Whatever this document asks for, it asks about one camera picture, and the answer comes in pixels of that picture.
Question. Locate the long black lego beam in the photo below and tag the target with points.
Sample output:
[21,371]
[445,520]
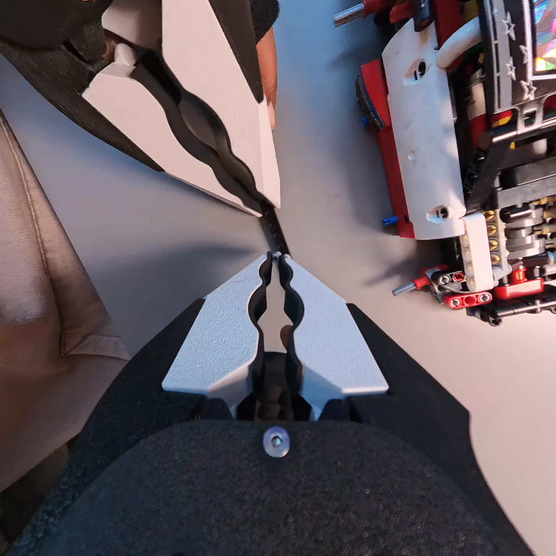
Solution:
[274,232]

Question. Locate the person's left hand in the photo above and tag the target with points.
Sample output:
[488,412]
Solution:
[269,74]

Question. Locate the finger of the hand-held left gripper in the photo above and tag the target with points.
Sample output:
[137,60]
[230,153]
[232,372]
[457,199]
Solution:
[143,126]
[217,65]

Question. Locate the lego race car model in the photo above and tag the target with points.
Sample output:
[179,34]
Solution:
[434,152]

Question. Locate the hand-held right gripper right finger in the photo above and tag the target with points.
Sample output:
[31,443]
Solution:
[339,343]

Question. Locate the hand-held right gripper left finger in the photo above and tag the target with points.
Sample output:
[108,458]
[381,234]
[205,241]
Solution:
[213,343]

